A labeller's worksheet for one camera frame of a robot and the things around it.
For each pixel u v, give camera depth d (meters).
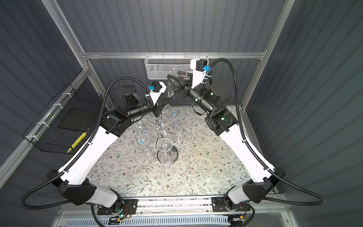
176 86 0.48
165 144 0.62
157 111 0.54
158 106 0.53
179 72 0.53
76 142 0.68
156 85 0.47
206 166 0.88
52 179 0.38
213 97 0.41
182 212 0.73
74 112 0.76
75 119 0.74
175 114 0.71
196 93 0.48
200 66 0.44
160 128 0.68
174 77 0.50
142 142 0.63
